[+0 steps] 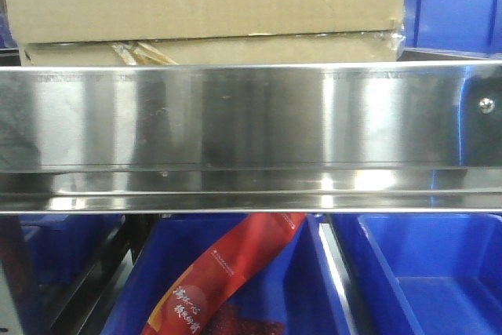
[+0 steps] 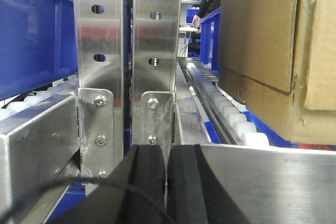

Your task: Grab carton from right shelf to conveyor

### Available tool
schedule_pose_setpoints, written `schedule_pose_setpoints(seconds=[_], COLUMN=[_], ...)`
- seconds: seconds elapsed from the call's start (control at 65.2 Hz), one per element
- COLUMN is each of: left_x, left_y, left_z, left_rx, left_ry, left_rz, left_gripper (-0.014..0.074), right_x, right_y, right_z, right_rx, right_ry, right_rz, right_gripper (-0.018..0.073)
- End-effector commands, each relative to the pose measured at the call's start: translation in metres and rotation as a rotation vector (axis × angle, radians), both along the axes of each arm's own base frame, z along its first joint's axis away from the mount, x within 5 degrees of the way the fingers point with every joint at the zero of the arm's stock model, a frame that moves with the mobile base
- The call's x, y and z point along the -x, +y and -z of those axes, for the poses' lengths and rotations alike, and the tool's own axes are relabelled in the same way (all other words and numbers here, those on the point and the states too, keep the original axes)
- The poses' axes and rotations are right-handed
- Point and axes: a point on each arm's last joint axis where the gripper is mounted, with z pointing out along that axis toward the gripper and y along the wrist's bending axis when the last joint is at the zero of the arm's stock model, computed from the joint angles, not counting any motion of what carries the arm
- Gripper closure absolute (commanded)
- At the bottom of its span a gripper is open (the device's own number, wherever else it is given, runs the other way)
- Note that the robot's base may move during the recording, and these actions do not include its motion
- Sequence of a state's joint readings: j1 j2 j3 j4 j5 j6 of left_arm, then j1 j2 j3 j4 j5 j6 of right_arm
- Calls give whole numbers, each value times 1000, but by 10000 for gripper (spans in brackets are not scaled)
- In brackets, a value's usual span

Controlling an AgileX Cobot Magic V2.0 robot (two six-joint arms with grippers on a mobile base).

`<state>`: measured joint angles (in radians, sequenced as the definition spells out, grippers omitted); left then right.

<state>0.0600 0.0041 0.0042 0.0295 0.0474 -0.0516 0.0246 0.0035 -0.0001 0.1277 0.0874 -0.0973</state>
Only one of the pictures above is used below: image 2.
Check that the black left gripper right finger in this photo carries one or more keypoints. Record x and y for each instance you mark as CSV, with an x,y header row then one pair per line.
x,y
238,184

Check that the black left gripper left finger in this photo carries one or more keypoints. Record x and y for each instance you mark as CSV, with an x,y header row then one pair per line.
x,y
133,192

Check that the brown cardboard carton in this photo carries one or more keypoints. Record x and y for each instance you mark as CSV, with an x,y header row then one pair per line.
x,y
277,57

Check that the blue plastic bin behind carton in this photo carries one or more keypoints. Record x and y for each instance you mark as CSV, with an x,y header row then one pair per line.
x,y
210,26

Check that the white roller track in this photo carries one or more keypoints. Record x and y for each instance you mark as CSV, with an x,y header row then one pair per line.
x,y
245,131

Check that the blue plastic bin left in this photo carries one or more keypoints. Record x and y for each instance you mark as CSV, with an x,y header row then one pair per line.
x,y
38,44

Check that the steel shelf front rail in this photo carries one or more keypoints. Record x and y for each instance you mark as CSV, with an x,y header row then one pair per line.
x,y
37,145

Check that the steel shelf upright post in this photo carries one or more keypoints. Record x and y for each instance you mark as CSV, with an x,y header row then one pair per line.
x,y
127,52

